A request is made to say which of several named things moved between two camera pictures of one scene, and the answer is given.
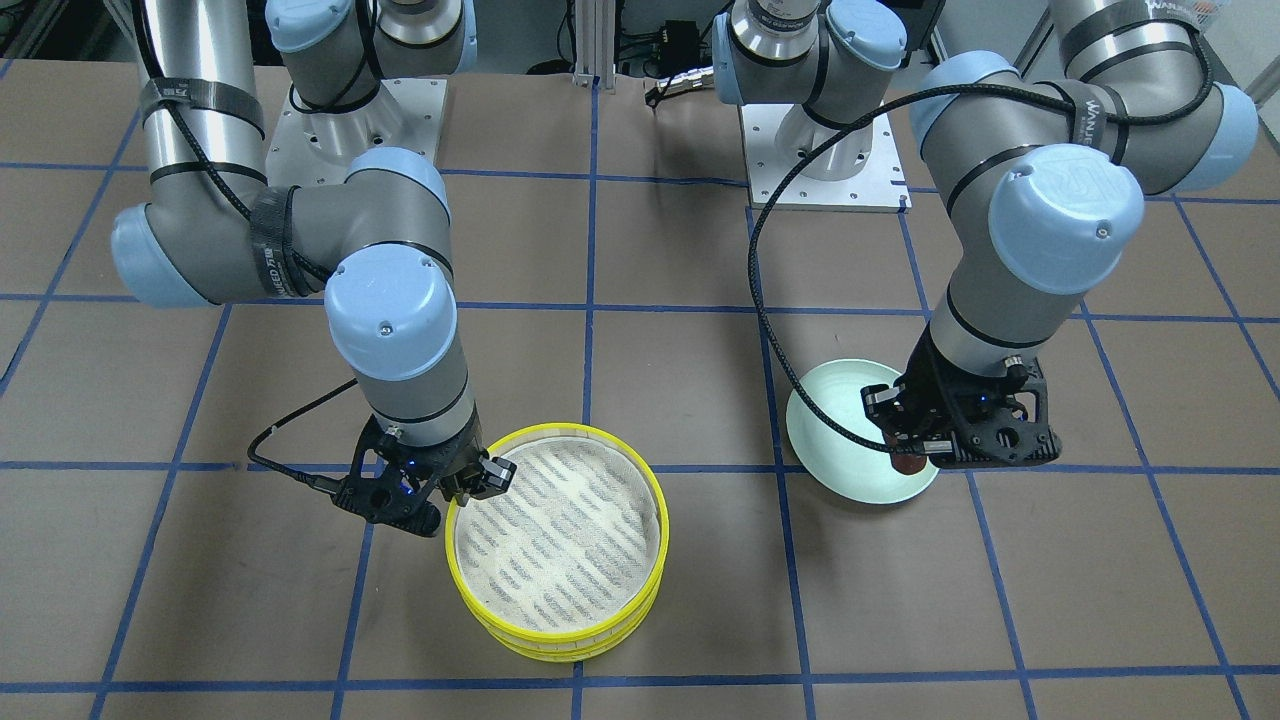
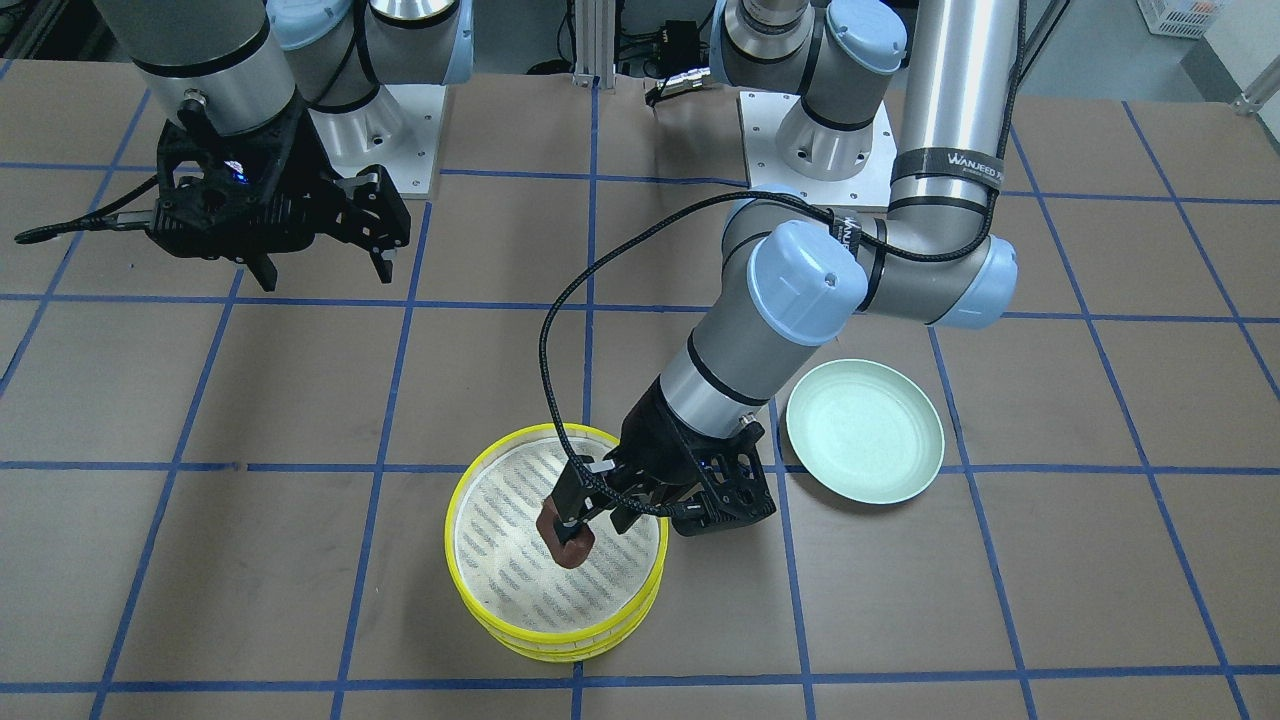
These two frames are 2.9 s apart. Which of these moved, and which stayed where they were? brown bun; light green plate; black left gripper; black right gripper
Moved: brown bun; black right gripper; black left gripper
Stayed: light green plate
